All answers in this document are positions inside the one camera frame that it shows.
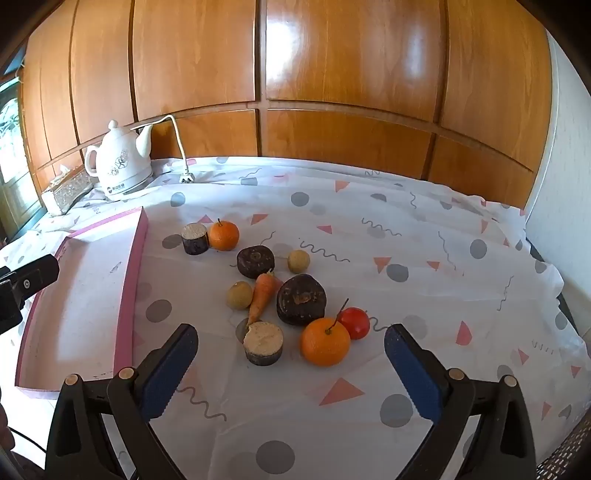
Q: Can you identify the pink-edged cardboard tray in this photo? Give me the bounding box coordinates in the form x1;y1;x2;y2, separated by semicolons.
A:
14;208;148;395

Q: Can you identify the person's left hand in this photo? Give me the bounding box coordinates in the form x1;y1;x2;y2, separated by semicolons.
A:
0;405;15;451

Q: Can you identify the small orange tangerine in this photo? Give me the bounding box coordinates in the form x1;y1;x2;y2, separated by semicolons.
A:
208;219;239;251

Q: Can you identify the white patterned tablecloth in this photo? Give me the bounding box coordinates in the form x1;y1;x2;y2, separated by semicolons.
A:
1;157;590;479

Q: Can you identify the large dark water chestnut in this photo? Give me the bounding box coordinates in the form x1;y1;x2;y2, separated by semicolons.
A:
276;274;327;327

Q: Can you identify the large cut dark cylinder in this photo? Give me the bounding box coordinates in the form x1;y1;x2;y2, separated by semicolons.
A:
242;321;284;366

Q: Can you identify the dark round water chestnut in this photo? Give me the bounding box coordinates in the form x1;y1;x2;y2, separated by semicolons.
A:
236;245;276;280

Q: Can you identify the orange carrot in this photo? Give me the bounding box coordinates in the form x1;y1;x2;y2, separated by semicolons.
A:
246;272;280;327

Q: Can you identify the ornate tissue box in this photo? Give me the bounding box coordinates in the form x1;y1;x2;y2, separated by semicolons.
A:
41;166;93;216

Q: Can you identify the red tomato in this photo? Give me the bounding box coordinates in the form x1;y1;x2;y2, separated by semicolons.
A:
337;307;370;340

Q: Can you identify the white kettle power cord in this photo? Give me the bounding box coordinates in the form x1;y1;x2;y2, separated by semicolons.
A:
129;114;197;184

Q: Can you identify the large orange with stem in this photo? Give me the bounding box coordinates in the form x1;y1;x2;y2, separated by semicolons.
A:
300;317;351;367

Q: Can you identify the small cut dark cylinder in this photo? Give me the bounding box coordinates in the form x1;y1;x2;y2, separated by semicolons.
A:
180;222;209;255

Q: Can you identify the yellow-brown small round fruit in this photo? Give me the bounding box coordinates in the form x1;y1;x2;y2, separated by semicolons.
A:
287;249;311;274

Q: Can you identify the white ceramic electric kettle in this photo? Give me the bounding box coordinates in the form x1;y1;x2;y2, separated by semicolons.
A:
84;119;153;199

